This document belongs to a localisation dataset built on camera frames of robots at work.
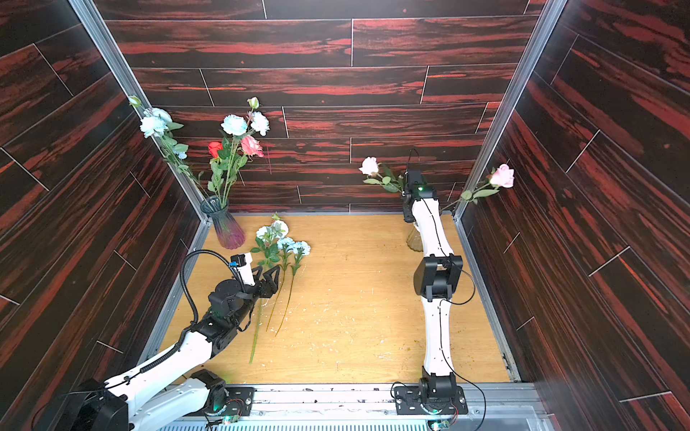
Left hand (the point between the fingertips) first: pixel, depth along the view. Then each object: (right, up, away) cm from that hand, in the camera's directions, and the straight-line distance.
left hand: (273, 267), depth 81 cm
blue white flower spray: (-9, +9, +27) cm, 29 cm away
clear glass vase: (+49, +8, +21) cm, 54 cm away
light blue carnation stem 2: (+4, +5, +23) cm, 24 cm away
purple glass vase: (-27, +12, +29) cm, 41 cm away
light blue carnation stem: (-1, +6, +24) cm, 25 cm away
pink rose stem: (+34, +30, +7) cm, 46 cm away
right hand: (+54, +19, +16) cm, 59 cm away
